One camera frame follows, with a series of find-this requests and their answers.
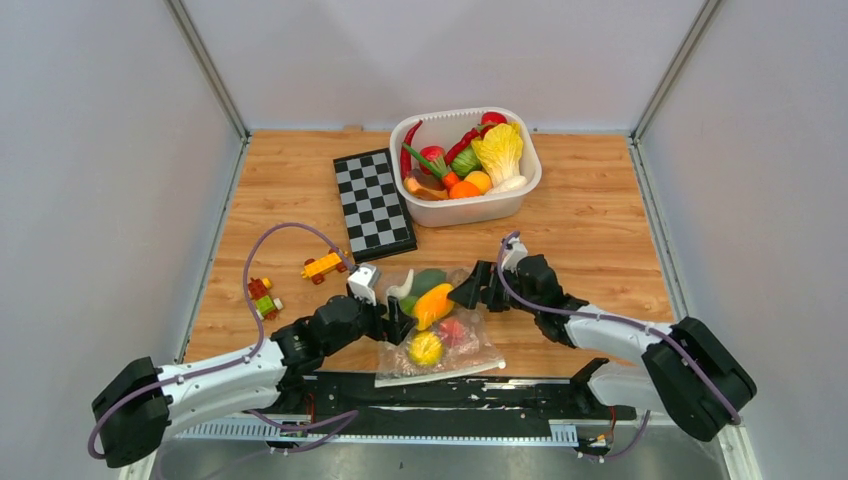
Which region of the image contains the red pepper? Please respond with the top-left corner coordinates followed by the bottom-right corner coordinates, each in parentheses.
top-left (444, 125), bottom-right (486, 167)

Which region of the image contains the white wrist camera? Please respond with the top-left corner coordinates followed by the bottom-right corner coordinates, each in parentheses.
top-left (499, 236), bottom-right (528, 271)
top-left (347, 263), bottom-right (380, 306)

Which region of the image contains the small yellow orange fruit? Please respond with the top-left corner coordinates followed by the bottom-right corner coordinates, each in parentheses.
top-left (464, 170), bottom-right (493, 194)

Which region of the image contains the green striped cabbage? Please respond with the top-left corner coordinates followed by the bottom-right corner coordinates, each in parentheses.
top-left (451, 147), bottom-right (482, 178)

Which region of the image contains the yellow mango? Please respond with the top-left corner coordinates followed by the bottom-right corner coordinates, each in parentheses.
top-left (412, 283), bottom-right (455, 331)

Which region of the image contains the clear dotted zip bag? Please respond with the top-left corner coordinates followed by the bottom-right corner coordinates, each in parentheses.
top-left (374, 268), bottom-right (506, 388)

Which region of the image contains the green onion stalk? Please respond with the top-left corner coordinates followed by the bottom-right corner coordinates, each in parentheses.
top-left (402, 143), bottom-right (450, 179)

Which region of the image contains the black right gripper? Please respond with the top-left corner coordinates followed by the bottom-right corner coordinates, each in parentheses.
top-left (447, 260), bottom-right (540, 316)

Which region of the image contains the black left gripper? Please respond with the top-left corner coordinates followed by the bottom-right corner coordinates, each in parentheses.
top-left (324, 287), bottom-right (418, 357)

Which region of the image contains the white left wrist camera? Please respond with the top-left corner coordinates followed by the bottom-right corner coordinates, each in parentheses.
top-left (347, 263), bottom-right (380, 306)

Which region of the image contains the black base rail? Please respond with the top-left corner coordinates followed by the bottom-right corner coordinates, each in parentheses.
top-left (262, 371), bottom-right (637, 438)

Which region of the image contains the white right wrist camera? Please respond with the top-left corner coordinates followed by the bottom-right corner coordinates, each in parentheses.
top-left (499, 236), bottom-right (528, 271)

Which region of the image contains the red yellow brick toy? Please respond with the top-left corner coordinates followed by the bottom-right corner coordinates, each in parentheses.
top-left (247, 277), bottom-right (284, 320)

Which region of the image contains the orange tangerine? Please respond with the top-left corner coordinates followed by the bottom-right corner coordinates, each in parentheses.
top-left (449, 181), bottom-right (482, 199)

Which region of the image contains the yellow toy brick car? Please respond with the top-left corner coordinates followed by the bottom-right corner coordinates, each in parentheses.
top-left (300, 249), bottom-right (348, 285)

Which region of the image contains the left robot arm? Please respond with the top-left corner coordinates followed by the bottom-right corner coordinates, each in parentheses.
top-left (88, 295), bottom-right (417, 468)

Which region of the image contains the black white checkerboard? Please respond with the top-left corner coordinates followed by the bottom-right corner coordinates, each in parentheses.
top-left (332, 148), bottom-right (418, 263)

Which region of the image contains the white grey mushroom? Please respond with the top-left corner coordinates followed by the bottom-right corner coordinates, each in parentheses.
top-left (386, 269), bottom-right (415, 300)

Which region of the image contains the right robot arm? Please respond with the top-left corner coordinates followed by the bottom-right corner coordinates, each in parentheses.
top-left (448, 255), bottom-right (757, 441)

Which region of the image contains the chocolate glazed eclair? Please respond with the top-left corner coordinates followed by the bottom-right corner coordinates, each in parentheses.
top-left (403, 169), bottom-right (449, 201)

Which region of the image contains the yellow napa cabbage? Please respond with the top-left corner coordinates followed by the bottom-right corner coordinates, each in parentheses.
top-left (471, 123), bottom-right (528, 195)

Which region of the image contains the white plastic food tub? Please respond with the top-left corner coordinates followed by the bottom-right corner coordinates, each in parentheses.
top-left (389, 107), bottom-right (542, 227)

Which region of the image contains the red apple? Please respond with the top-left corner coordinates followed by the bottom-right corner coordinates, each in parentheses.
top-left (481, 111), bottom-right (508, 126)
top-left (419, 145), bottom-right (445, 175)

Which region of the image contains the long red chili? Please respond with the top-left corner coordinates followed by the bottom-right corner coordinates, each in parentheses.
top-left (400, 118), bottom-right (423, 181)

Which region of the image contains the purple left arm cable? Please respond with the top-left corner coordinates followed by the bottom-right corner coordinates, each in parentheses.
top-left (87, 222), bottom-right (362, 462)

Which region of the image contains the dark green lime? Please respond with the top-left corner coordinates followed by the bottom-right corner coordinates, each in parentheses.
top-left (410, 268), bottom-right (447, 297)

